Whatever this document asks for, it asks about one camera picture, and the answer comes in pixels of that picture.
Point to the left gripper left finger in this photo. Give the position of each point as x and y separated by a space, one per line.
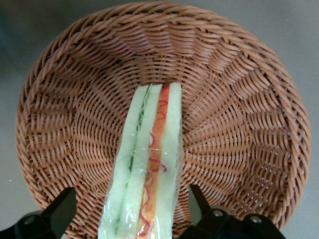
49 219

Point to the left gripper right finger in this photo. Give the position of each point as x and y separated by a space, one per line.
219 226

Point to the triangle sandwich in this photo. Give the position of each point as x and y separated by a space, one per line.
147 161

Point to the round brown wicker basket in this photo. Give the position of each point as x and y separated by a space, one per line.
224 112

